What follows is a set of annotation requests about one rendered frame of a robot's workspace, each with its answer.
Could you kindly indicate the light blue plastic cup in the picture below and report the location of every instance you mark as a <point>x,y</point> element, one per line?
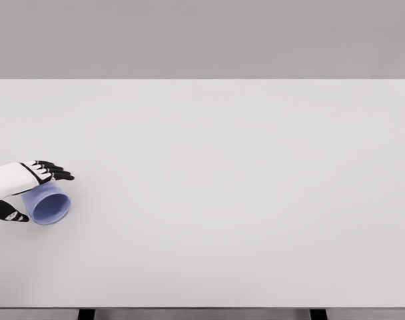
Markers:
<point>51,208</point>

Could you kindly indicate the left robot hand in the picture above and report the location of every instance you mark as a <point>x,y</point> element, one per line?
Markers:
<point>12,180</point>

